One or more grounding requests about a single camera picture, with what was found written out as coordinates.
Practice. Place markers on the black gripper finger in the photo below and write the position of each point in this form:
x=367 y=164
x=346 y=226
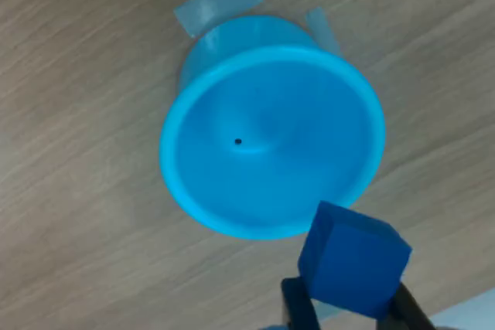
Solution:
x=406 y=316
x=298 y=307

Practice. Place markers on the blue cube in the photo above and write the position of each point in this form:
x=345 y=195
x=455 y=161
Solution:
x=352 y=260

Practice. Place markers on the blue plastic cup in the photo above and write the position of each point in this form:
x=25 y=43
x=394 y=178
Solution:
x=270 y=133

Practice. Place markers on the narrow grey-blue tape strip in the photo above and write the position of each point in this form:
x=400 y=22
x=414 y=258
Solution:
x=323 y=30

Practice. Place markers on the wide grey-blue tape piece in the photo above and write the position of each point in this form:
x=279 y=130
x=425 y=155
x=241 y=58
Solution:
x=216 y=1

